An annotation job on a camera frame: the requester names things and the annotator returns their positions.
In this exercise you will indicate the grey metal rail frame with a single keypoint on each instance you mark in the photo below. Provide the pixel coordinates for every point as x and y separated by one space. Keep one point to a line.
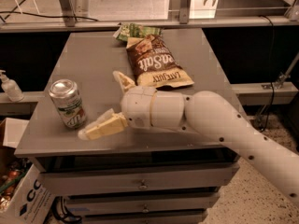
103 15

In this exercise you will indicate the grey drawer cabinet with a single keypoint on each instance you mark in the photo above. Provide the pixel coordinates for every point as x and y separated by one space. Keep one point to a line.
136 176

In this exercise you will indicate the green snack bag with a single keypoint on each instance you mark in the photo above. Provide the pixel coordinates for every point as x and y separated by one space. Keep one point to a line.
127 30

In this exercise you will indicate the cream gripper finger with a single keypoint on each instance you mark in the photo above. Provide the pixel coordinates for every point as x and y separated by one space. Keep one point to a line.
125 82
107 124

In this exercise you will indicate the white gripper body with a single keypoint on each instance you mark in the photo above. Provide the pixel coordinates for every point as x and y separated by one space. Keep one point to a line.
135 105

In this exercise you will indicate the white cardboard box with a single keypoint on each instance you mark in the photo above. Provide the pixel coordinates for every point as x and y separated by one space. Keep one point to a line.
30 202

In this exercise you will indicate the white pump bottle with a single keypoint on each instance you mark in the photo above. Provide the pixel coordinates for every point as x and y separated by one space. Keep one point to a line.
10 87

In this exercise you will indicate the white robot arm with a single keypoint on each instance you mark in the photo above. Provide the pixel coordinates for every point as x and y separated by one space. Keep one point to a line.
207 113

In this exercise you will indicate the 7up soda can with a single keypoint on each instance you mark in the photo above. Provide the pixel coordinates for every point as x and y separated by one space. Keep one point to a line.
66 97

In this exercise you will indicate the brown sea salt chip bag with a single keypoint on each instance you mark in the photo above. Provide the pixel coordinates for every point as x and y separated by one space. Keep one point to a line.
153 63

